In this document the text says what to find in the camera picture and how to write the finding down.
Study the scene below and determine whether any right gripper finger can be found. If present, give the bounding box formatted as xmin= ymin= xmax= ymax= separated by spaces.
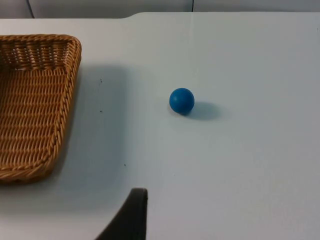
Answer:
xmin=94 ymin=187 xmax=149 ymax=240

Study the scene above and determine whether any blue ball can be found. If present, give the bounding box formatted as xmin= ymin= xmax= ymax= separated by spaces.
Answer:
xmin=168 ymin=87 xmax=196 ymax=116

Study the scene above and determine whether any pale brown wicker basket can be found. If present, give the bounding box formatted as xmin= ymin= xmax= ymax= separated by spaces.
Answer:
xmin=0 ymin=34 xmax=83 ymax=185

